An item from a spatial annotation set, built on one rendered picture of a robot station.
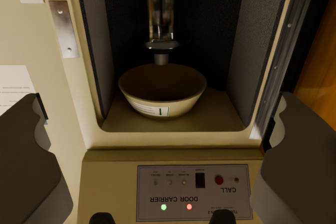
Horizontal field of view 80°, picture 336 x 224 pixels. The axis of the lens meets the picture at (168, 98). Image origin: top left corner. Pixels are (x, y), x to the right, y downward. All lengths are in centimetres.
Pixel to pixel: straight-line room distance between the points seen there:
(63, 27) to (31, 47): 57
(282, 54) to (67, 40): 29
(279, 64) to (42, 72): 77
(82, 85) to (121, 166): 15
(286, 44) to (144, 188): 31
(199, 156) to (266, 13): 25
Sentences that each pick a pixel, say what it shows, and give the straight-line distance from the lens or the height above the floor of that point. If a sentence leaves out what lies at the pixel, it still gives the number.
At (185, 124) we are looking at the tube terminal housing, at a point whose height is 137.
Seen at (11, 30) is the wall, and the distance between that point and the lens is 87.
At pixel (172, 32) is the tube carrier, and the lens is 35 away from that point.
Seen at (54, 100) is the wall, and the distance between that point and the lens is 93.
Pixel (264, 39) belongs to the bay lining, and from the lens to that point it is 33.
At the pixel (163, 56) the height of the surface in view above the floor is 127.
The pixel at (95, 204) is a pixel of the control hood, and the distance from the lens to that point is 39.
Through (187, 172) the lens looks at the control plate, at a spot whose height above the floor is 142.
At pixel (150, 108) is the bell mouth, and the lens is 35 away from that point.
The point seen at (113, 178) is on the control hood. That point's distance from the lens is 38.
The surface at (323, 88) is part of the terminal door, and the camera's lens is 28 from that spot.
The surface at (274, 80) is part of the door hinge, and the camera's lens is 34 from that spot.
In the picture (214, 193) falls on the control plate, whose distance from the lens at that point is 38.
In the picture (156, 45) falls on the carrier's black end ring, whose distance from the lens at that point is 34.
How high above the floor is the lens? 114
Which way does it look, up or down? 31 degrees up
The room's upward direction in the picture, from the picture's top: 179 degrees counter-clockwise
